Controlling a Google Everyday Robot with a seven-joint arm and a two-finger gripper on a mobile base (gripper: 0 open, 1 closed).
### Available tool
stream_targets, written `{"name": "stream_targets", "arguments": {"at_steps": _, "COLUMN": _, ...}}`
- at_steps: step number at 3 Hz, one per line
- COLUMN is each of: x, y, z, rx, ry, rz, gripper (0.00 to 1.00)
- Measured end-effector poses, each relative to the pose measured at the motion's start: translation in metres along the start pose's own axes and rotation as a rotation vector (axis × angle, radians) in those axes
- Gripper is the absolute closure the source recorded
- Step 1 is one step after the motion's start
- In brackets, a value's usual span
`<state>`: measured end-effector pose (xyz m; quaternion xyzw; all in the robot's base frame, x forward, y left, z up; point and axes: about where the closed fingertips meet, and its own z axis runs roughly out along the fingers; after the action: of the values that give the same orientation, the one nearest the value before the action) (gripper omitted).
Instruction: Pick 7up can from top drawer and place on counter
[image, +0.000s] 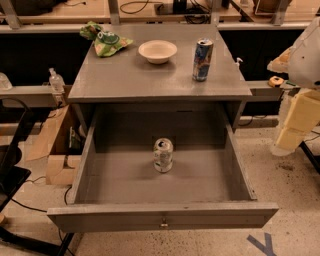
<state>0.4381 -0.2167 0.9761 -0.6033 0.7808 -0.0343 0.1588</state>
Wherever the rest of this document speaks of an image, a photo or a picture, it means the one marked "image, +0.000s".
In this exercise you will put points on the black chair base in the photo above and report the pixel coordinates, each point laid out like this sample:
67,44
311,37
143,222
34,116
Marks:
12,178

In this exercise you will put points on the white green 7up can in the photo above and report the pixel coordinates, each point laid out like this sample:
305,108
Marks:
163,155

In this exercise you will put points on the metal drawer pull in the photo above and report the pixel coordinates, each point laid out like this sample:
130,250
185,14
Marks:
163,223

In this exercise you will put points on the clear plastic bottle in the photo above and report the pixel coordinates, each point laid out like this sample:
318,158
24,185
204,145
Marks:
56,81

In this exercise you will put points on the white paper bowl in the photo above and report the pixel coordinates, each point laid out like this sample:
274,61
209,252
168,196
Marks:
157,51

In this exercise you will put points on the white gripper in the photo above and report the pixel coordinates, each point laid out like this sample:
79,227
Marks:
306,65

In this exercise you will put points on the cardboard box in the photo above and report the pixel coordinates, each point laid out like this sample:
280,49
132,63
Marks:
52,143

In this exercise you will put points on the green chip bag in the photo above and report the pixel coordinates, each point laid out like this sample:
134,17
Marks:
106,43

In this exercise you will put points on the blue tall drink can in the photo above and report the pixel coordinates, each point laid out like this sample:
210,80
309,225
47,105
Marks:
202,59

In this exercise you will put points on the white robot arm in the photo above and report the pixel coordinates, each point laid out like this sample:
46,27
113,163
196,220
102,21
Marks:
304,65

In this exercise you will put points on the grey cabinet counter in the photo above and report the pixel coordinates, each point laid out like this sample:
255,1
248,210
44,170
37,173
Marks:
127,76

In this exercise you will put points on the grey open top drawer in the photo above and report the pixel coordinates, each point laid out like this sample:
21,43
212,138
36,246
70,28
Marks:
117,187

